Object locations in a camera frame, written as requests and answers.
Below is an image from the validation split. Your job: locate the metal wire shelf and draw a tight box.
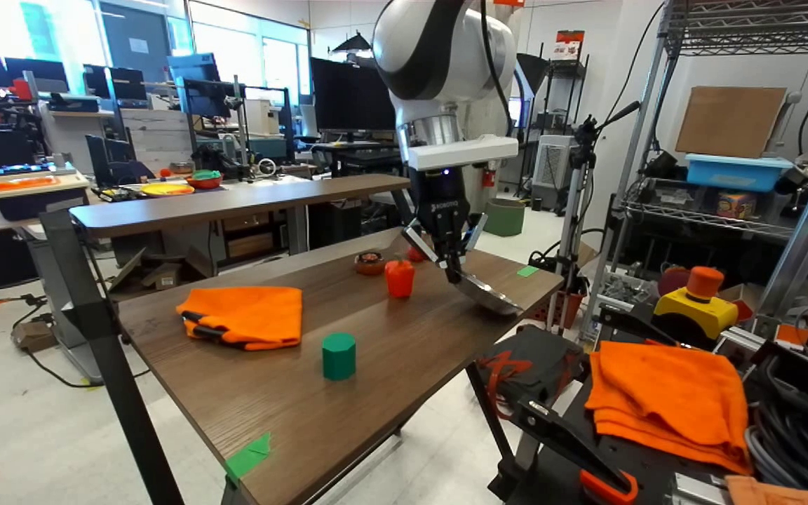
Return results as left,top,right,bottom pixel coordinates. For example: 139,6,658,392
578,0,808,338

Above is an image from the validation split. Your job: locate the long wooden background table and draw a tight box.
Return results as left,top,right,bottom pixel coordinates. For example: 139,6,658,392
70,170,414,284

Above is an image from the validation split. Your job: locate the green cylinder block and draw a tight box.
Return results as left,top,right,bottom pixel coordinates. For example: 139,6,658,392
318,327,359,383

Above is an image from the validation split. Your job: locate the yellow emergency stop box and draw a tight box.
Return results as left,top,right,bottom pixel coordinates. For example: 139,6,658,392
651,262,739,344

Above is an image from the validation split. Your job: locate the large green tape piece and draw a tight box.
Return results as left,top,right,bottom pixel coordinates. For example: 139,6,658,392
223,432,275,483

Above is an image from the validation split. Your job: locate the orange plastic cup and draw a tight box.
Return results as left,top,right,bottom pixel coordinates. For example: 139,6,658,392
382,257,418,303

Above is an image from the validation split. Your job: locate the brown cardboard sheet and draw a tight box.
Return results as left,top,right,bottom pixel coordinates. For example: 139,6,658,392
672,83,790,159

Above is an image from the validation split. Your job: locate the black camera stand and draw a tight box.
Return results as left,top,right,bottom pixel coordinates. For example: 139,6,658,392
526,98,645,342

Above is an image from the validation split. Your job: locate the flat folded orange cloth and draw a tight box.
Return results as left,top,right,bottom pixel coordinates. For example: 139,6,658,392
584,337,753,477

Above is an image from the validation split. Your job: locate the black metal post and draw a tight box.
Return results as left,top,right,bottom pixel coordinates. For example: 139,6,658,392
35,205,187,505

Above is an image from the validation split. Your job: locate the black clamp with orange handle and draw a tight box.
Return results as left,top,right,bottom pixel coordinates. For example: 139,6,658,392
513,390,645,505

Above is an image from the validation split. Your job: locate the black perforated cart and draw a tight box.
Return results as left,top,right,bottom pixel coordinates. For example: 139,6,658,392
483,320,808,505

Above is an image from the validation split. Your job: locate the crumpled orange cloth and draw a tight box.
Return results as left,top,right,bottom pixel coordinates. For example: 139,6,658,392
174,284,306,354

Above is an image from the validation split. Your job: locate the black computer monitor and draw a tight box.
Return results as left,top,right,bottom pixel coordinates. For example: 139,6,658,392
307,56,398,133

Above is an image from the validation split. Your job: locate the coiled black cable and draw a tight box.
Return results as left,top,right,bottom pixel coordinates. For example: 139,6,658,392
745,361,808,497

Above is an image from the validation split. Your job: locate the blue plastic bin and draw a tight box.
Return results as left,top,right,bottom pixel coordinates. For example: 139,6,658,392
682,152,797,195

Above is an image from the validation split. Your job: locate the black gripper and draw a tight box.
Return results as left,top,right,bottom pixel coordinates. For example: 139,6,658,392
401,164,483,285

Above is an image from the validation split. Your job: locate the green storage bin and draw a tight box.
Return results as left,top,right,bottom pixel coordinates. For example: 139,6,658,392
483,192,526,239

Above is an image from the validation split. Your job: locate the small brown bowl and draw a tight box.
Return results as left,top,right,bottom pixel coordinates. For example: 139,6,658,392
354,247,389,276

